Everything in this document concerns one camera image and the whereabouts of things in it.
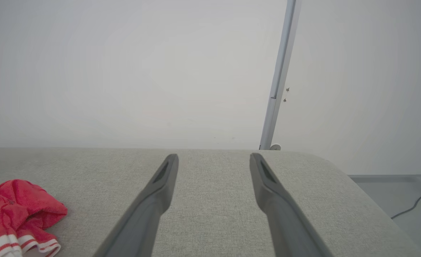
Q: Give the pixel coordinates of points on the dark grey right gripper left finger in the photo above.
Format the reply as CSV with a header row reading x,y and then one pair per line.
x,y
142,214

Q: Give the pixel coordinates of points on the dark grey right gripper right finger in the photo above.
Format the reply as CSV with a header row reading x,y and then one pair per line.
x,y
285,217

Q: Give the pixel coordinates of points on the red basketball jersey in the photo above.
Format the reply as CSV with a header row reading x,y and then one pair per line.
x,y
18,210

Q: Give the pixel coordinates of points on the grey fabric sofa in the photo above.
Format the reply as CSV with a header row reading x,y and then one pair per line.
x,y
214,214

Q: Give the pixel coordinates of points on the small white round fitting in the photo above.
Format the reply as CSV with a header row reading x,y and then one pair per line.
x,y
275,146

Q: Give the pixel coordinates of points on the grey metal pole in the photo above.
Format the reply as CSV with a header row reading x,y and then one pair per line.
x,y
280,71

